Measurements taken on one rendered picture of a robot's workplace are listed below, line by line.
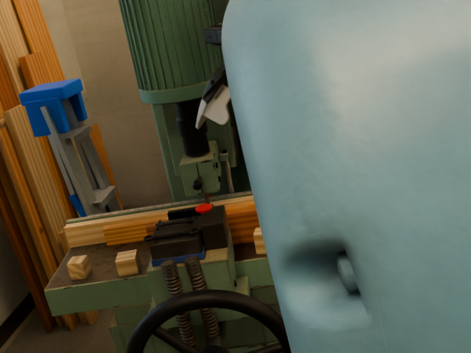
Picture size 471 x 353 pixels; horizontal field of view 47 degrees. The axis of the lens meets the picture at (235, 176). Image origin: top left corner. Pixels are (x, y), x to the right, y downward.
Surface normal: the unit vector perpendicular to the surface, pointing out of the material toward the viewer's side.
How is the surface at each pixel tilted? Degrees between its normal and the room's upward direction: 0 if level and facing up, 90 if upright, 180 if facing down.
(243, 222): 90
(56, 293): 90
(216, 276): 90
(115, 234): 90
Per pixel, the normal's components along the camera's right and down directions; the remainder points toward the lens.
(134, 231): 0.00, 0.34
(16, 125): 0.96, -0.16
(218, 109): -0.52, -0.07
